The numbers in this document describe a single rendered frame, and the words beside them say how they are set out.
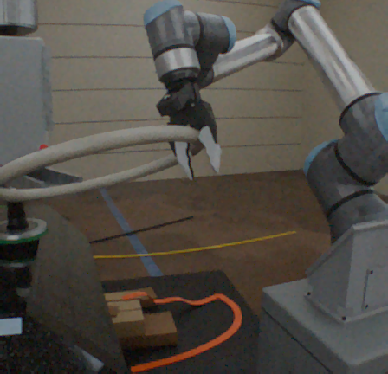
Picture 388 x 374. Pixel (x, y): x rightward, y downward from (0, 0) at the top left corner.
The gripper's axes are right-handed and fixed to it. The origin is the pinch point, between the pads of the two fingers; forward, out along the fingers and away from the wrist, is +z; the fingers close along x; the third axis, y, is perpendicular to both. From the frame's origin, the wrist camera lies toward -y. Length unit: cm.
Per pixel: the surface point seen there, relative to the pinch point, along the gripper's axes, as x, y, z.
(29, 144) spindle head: 66, 29, -28
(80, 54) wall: 277, 427, -269
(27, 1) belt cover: 49, 20, -71
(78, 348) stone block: 48, 8, 34
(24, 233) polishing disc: 79, 31, 0
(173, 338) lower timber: 83, 127, 73
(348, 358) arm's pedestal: -18, 10, 46
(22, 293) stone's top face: 61, 6, 17
